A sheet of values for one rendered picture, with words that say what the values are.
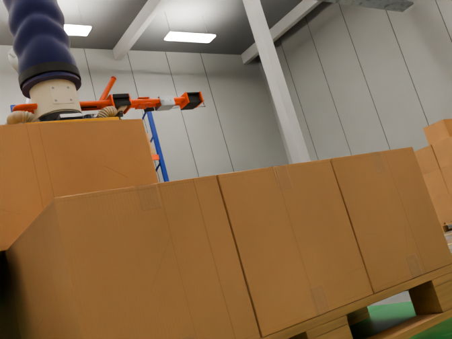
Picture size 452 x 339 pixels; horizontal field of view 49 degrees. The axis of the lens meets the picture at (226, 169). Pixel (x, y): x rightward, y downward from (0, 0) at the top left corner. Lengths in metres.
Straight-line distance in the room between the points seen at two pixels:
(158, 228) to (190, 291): 0.16
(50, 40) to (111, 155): 0.51
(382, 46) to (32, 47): 10.76
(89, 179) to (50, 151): 0.16
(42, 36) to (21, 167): 0.56
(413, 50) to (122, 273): 11.03
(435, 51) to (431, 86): 0.72
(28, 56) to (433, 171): 7.18
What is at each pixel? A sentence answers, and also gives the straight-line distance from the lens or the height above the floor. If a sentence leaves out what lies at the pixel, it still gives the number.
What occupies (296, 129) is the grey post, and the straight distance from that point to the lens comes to 4.88.
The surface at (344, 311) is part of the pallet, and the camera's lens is 1.39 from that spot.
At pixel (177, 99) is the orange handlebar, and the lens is 2.22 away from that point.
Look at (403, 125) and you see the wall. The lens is 11.92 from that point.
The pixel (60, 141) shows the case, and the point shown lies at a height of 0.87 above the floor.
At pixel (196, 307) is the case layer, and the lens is 1.14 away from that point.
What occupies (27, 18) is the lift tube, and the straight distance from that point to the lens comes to 2.09.
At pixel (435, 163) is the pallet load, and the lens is 8.42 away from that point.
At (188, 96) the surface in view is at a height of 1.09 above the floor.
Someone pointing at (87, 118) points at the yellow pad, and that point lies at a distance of 1.92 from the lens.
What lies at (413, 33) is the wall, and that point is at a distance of 11.86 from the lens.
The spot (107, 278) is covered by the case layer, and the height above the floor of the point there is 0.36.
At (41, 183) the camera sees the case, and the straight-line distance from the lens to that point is 1.71.
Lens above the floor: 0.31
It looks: 11 degrees up
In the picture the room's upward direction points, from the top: 16 degrees counter-clockwise
